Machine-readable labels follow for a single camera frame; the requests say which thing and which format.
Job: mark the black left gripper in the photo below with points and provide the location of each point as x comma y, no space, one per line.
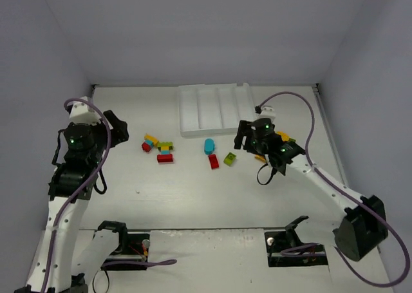
116,129

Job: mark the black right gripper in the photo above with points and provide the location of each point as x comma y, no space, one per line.
242,135

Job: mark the lime green square lego brick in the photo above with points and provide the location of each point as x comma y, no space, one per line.
229,159

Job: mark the yellow curved lego brick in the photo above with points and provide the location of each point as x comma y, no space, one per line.
260,158

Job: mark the teal rounded lego brick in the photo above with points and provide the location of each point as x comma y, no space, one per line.
209,146

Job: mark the red curved lego brick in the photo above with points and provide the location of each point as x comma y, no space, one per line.
213,160

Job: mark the long lime green lego brick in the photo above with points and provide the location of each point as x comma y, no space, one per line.
163,145

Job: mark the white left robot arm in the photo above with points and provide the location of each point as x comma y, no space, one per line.
73,182

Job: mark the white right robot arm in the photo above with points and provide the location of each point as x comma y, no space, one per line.
355,227

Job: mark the long yellow lego brick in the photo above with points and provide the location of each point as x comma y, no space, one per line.
151,138

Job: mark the small red lego brick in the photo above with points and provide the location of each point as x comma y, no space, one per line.
147,147

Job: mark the small teal lego brick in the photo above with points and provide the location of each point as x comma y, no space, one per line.
148,142

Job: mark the white divided sorting tray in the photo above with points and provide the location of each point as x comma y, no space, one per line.
213,109

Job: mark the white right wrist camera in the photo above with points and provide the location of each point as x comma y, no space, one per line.
267,112

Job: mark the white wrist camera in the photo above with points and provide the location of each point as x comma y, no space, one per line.
267,112
82,110

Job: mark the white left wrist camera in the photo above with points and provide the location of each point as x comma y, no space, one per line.
82,110

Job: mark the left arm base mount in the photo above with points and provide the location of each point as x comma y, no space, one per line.
132,246

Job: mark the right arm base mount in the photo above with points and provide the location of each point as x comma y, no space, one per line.
285,249

